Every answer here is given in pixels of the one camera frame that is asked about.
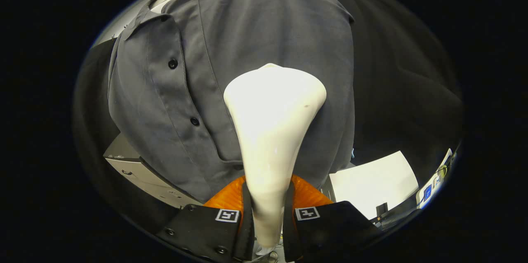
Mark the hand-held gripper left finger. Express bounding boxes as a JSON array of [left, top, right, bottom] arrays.
[[156, 174, 255, 263]]

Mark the white side table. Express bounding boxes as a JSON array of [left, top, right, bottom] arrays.
[[329, 151, 419, 220]]

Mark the grey cabinet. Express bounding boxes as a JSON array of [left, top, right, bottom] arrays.
[[103, 133, 205, 209]]

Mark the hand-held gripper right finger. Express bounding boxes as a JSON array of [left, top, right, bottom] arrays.
[[283, 174, 382, 263]]

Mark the grey button shirt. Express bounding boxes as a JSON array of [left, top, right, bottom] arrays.
[[108, 0, 355, 204]]

